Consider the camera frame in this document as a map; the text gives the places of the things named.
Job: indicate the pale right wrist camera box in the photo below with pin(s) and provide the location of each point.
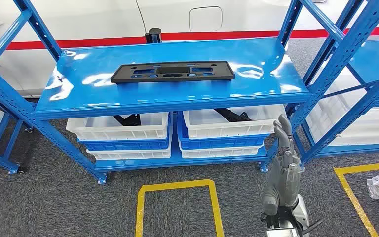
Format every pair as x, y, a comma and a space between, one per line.
282, 233

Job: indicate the yellow floor tape square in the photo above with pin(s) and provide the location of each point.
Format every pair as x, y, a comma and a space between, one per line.
349, 193

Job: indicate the white car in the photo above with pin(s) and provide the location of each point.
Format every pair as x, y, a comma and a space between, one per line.
94, 19

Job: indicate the blue metal shelf rack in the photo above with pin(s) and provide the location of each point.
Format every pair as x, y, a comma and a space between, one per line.
372, 59
176, 95
0, 160

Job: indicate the long black plastic part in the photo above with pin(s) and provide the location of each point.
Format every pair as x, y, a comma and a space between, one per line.
232, 115

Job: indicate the red barrier belt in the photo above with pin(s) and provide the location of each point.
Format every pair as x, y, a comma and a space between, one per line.
94, 42

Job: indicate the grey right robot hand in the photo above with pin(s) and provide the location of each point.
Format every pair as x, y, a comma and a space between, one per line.
284, 176

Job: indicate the black plastic plate bracket part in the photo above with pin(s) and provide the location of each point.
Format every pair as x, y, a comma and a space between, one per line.
173, 77

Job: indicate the black stanchion post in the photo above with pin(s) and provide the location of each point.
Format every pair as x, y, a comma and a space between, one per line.
153, 35

